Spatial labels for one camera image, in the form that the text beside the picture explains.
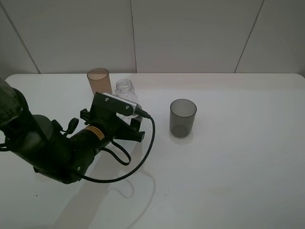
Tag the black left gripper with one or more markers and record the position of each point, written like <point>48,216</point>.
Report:
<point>111,125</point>

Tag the clear plastic water bottle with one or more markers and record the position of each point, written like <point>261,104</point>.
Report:
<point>125,90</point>

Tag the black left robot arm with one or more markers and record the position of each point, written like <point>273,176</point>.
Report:
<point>66,154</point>

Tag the grey translucent plastic cup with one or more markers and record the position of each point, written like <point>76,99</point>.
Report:
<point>182,115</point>

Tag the amber translucent plastic cup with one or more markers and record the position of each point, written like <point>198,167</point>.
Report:
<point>99,81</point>

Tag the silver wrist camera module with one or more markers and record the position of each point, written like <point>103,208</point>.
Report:
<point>114,104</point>

